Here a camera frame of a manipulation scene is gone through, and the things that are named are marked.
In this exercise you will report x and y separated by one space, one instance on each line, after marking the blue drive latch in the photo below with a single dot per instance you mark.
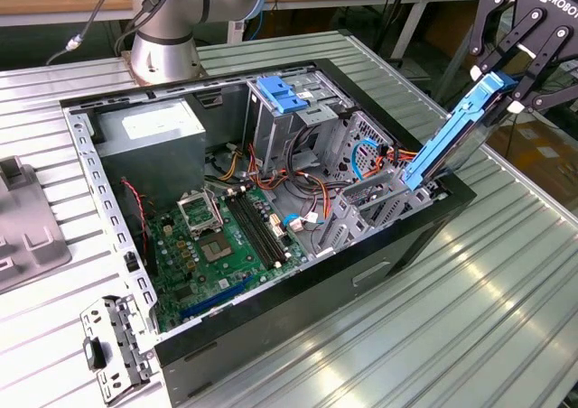
280 96

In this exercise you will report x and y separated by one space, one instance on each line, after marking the grey metal disk bay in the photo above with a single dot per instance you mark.
345 218

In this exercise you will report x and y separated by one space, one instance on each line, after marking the hard disk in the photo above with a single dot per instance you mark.
451 130

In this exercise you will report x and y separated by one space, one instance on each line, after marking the hinged metal slot bracket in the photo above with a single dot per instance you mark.
122 336

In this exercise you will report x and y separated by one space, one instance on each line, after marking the black tripod stand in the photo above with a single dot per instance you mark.
392 15

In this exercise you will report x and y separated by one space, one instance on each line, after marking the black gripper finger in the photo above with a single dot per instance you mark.
539 62
484 20

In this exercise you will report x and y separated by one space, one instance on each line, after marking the blue expansion slot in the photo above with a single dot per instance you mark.
217 298

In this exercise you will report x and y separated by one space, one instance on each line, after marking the black case fan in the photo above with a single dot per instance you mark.
135 232

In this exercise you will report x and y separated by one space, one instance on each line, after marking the green motherboard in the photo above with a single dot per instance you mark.
239 263

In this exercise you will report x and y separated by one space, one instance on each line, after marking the black open PC case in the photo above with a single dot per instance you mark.
293 304

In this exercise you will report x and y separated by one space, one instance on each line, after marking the grey parts rack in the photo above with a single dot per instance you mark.
31 218

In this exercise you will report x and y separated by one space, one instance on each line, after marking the black RAM slot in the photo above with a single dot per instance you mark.
254 232
266 227

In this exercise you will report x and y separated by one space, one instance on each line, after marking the CPU socket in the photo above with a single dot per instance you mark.
216 249

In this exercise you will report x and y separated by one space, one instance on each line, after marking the grey optical drive bay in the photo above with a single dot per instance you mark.
271 141

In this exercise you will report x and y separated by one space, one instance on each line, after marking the grey power supply unit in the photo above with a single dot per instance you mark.
149 164

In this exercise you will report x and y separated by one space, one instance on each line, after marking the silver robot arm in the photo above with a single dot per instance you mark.
162 51

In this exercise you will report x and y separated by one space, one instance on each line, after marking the large labelled cardboard box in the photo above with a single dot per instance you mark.
542 151

